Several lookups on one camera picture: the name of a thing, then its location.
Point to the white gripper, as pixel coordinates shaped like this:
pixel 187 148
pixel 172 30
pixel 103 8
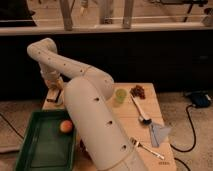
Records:
pixel 54 82

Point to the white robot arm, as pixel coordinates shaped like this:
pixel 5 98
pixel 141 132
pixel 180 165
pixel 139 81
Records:
pixel 85 98

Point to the green plastic cup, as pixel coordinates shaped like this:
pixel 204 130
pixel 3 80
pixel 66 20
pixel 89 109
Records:
pixel 120 95

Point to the orange fruit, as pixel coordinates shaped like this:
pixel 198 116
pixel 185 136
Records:
pixel 66 126

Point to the green plastic tray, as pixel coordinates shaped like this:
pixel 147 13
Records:
pixel 45 147

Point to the dark brown bowl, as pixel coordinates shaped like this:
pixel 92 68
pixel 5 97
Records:
pixel 83 148

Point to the brown grape bunch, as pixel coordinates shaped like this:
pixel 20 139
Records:
pixel 138 91

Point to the metal spoon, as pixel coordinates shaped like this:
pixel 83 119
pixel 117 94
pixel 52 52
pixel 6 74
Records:
pixel 143 117

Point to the metal fork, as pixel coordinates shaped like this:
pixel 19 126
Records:
pixel 138 144

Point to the black power adapter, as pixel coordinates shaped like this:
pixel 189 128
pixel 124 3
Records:
pixel 200 100

